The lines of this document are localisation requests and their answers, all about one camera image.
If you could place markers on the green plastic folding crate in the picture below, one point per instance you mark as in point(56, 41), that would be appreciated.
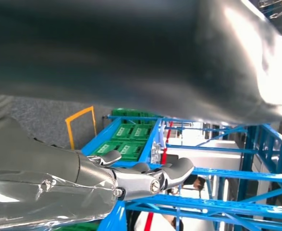
point(78, 227)
point(131, 151)
point(105, 148)
point(142, 132)
point(131, 113)
point(121, 131)

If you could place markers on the red barrier belt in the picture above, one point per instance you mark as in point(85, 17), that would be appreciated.
point(166, 150)

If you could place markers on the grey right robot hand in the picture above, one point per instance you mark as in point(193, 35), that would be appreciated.
point(107, 47)

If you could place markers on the person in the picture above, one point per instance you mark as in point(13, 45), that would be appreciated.
point(198, 185)

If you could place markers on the blue metal shelf rack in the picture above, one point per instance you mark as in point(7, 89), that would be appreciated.
point(102, 135)
point(203, 204)

